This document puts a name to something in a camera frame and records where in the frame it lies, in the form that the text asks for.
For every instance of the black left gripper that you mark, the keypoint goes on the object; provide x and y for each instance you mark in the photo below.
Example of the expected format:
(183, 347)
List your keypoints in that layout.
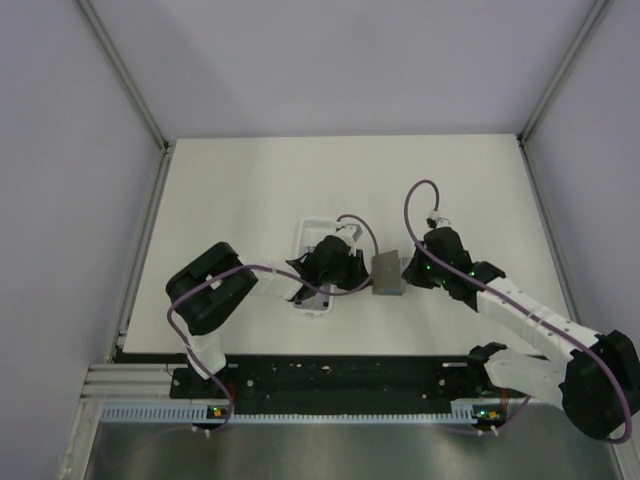
(358, 274)

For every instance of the white slotted cable duct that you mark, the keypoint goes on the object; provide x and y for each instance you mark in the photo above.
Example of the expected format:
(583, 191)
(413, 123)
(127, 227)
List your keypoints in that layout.
(461, 414)

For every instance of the lower credit card in basket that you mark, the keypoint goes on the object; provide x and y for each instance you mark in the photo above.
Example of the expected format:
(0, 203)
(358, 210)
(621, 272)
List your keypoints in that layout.
(310, 301)

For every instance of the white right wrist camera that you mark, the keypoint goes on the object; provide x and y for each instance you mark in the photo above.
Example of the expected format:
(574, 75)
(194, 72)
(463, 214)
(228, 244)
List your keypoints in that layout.
(435, 220)

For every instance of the grey card holder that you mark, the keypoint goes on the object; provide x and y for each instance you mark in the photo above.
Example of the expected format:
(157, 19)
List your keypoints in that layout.
(387, 274)

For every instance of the white plastic basket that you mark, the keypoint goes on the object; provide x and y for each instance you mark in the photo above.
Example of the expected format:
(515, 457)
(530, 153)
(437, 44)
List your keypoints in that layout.
(308, 234)

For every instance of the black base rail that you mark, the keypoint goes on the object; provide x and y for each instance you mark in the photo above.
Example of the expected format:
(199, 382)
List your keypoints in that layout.
(335, 385)

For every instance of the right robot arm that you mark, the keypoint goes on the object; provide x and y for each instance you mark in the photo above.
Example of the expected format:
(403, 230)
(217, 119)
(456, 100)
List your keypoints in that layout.
(592, 377)

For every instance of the left aluminium frame post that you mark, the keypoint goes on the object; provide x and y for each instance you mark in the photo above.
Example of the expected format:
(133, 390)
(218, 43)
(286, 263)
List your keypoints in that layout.
(121, 72)

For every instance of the right aluminium frame post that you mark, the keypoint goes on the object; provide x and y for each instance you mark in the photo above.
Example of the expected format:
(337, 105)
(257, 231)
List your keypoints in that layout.
(576, 47)

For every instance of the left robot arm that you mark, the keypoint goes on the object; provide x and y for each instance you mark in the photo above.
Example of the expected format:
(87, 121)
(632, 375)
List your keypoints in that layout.
(205, 293)

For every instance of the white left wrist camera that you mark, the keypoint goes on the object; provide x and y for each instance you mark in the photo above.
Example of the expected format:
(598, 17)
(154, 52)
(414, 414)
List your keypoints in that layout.
(349, 233)

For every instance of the aluminium frame post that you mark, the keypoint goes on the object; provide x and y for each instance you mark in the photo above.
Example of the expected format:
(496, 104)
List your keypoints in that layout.
(121, 72)
(576, 47)

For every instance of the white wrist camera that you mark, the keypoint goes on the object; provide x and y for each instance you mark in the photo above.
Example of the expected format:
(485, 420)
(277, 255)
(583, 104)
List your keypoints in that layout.
(435, 220)
(349, 233)

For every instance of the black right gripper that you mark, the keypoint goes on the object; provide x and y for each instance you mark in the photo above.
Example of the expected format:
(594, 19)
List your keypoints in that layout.
(412, 272)

